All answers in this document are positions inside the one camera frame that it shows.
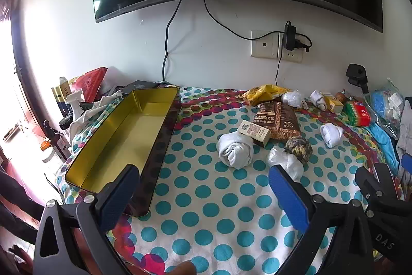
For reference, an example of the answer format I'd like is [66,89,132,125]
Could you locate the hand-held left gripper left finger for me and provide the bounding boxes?
[32,164,140,275]

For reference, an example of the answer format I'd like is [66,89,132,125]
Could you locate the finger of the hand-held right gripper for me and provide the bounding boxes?
[401,153,412,188]
[355,162,402,214]

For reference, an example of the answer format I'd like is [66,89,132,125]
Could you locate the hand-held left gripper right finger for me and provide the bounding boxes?
[268,165,375,275]

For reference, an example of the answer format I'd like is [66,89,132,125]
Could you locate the long tin box yellow inside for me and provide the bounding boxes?
[64,80,181,218]

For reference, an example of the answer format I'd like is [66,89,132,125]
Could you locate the yellow snack bag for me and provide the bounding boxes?
[241,84,292,107]

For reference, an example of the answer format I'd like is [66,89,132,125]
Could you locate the blue cloth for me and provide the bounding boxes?
[367,122,400,176]

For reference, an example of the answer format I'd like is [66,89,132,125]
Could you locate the grey clothing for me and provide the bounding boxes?
[396,98,412,185]

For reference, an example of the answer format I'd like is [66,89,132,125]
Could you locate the clear plastic wrapped bundle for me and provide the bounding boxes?
[281,90,304,109]
[267,146,305,181]

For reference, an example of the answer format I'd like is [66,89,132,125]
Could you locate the yellow grey knitted sock ball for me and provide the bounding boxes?
[285,136,313,163]

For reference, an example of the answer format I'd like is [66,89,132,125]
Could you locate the clear bag with blue contents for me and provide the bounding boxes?
[364,79,405,134]

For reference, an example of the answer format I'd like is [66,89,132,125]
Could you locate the green red medicine box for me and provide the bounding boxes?
[344,100,371,127]

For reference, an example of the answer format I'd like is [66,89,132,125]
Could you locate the large white rolled sock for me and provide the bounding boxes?
[216,130,255,170]

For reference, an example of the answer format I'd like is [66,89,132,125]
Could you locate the small white rolled sock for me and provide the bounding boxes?
[320,123,345,148]

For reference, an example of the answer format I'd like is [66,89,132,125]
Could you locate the brown snack packet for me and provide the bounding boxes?
[256,101,301,140]

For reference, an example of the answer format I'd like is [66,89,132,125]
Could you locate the white jar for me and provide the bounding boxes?
[42,146,62,167]

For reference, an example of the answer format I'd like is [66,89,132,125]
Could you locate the cream small carton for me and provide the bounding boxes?
[237,120,271,147]

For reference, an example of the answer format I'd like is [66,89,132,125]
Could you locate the dark glass bottle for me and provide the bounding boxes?
[43,121,71,161]

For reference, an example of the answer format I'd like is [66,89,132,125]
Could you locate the polka dot cloth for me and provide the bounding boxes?
[55,87,406,275]

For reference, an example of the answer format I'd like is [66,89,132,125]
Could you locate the white crumpled cloth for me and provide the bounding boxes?
[69,91,123,134]

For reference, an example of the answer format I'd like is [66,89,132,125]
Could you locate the yellow medicine box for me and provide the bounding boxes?
[323,96,344,114]

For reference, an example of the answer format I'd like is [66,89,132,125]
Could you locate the dark cloth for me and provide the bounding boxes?
[0,162,47,245]

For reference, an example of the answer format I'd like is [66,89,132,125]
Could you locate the grey white rolled sock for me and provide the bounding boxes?
[310,90,327,111]

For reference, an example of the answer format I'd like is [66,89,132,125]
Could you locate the black flat device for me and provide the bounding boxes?
[122,80,158,97]

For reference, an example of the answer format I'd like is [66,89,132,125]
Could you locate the dark blue gold carton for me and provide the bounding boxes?
[51,77,73,131]

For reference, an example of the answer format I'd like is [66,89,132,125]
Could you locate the white plastic bag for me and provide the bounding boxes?
[100,66,124,95]

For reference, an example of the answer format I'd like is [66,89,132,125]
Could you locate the red plastic bag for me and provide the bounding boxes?
[71,67,108,102]

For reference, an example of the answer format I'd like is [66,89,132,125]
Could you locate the black power adapter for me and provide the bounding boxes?
[283,21,297,50]

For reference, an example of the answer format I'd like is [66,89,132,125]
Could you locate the black clamp mount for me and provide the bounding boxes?
[346,63,370,94]

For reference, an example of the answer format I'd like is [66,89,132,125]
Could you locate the black hanging cable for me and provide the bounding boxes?
[275,48,285,89]

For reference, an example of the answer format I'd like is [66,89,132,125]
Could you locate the white power wall socket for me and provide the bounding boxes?
[277,33,304,64]

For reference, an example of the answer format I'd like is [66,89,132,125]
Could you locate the dark wooden window frame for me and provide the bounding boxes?
[0,0,46,140]

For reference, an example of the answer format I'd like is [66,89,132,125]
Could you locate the white coaxial wall plate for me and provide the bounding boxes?
[250,30,280,59]

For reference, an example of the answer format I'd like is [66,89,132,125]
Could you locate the black wall plug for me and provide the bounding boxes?
[296,33,312,53]

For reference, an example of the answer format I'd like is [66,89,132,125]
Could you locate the thin black adapter cable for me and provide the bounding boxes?
[203,0,287,40]

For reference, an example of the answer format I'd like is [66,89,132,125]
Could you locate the black television power cable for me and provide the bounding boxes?
[162,0,183,84]

